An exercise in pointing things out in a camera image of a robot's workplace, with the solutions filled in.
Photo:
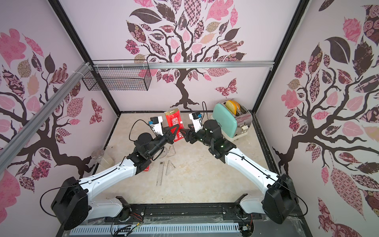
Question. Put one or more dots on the white slotted cable duct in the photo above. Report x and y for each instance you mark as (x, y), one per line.
(154, 229)

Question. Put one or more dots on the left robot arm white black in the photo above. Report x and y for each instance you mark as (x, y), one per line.
(75, 200)

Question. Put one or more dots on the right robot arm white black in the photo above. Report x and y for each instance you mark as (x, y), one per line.
(277, 199)

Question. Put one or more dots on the mint green toaster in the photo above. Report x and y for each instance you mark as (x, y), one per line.
(233, 127)

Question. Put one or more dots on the yellow toast slice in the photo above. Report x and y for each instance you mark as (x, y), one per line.
(233, 107)

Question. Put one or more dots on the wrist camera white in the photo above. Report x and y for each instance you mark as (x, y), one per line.
(196, 118)
(155, 124)

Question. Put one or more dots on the clear plastic ruler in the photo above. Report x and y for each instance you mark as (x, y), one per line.
(160, 174)

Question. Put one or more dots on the clear protractor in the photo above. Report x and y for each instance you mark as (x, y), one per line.
(164, 153)

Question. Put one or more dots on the aluminium rail back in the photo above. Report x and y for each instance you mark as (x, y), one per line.
(187, 65)

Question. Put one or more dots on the clear plastic cup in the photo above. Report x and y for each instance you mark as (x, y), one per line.
(102, 158)

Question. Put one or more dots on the red ruler set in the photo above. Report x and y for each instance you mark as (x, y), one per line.
(146, 169)
(173, 117)

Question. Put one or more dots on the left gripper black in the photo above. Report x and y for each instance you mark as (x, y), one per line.
(171, 135)

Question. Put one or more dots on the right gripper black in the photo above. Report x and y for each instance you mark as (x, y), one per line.
(192, 135)

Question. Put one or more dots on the black wire basket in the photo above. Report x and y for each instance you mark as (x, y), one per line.
(122, 76)

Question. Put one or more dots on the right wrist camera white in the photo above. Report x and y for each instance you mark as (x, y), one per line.
(196, 118)

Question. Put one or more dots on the aluminium rail left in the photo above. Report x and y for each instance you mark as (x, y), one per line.
(27, 132)

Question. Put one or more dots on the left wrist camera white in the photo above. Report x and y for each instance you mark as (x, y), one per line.
(155, 124)

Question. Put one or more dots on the aluminium rail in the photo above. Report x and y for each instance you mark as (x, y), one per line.
(187, 65)
(27, 132)

